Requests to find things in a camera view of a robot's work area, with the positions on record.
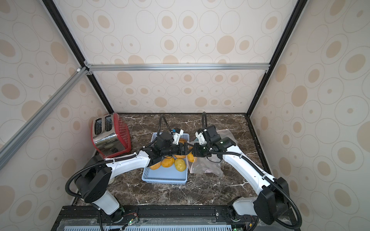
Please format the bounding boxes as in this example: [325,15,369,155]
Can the clear zipper bag pink strip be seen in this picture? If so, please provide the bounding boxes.
[188,155,224,178]

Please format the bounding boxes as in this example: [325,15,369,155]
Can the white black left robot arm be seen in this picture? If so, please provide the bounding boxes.
[65,131,189,222]

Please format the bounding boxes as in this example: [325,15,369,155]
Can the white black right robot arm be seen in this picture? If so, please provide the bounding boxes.
[192,126,303,230]

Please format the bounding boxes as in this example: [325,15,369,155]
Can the clear zipper bag blue strip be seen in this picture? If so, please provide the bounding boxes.
[217,129,238,146]

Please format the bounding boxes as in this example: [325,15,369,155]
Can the light blue plastic basket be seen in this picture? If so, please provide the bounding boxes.
[142,131,189,185]

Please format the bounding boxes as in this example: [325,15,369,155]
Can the red and chrome toaster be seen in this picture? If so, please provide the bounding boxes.
[91,113,132,158]

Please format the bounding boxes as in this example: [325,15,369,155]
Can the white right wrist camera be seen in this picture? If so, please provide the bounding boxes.
[195,131,207,145]

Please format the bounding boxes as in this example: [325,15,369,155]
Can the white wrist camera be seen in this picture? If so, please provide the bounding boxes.
[195,131,207,145]
[172,128,184,145]

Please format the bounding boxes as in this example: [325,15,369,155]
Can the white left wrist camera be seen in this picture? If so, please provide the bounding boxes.
[172,128,184,145]

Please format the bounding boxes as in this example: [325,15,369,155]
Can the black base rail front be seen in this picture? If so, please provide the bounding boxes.
[52,205,285,231]

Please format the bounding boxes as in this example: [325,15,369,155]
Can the silver aluminium rail back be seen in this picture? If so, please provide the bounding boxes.
[87,63,270,71]

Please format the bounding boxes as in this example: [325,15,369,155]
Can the silver aluminium rail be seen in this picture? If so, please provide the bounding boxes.
[87,63,270,71]
[1,66,87,168]

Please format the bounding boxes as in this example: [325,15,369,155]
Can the silver aluminium rail left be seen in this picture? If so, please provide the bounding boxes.
[1,66,87,168]

